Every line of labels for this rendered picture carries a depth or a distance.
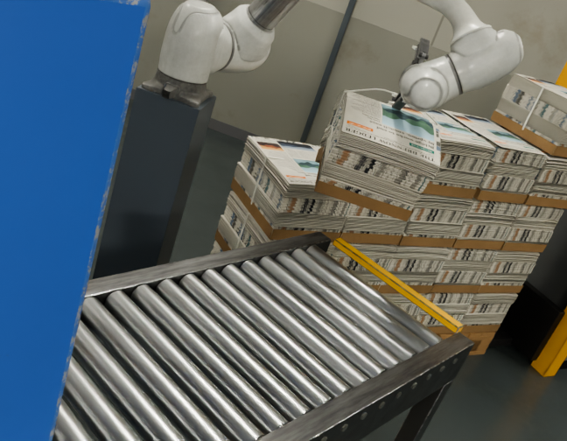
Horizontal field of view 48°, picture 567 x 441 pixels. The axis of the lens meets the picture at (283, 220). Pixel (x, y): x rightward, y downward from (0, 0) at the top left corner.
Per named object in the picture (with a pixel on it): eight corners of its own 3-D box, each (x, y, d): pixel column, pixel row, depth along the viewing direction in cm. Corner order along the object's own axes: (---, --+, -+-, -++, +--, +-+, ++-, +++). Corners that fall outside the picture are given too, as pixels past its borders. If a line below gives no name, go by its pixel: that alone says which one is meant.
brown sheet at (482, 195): (419, 157, 283) (423, 148, 281) (465, 163, 298) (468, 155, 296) (476, 199, 255) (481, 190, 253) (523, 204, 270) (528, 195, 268)
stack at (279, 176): (189, 311, 273) (245, 132, 238) (397, 307, 334) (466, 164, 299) (220, 374, 244) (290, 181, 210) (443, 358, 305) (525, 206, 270)
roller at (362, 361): (251, 264, 167) (248, 253, 163) (391, 379, 142) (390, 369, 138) (237, 276, 166) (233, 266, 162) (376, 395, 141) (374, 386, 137)
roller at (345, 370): (213, 271, 157) (220, 281, 161) (357, 396, 132) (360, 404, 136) (228, 257, 158) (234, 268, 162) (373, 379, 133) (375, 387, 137)
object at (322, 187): (319, 157, 196) (324, 147, 193) (408, 187, 198) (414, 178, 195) (312, 191, 184) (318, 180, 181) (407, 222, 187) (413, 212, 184)
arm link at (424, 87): (406, 112, 163) (457, 91, 160) (413, 124, 148) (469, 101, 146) (391, 72, 160) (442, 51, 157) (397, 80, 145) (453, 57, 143)
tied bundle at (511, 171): (417, 158, 283) (439, 109, 273) (464, 164, 299) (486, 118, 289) (475, 201, 255) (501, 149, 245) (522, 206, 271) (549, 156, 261)
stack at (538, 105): (396, 307, 333) (511, 70, 280) (438, 307, 349) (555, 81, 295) (442, 358, 305) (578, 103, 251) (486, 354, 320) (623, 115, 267)
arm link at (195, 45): (145, 63, 194) (162, -10, 185) (189, 65, 209) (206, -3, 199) (181, 84, 187) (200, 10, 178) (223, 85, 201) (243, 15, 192)
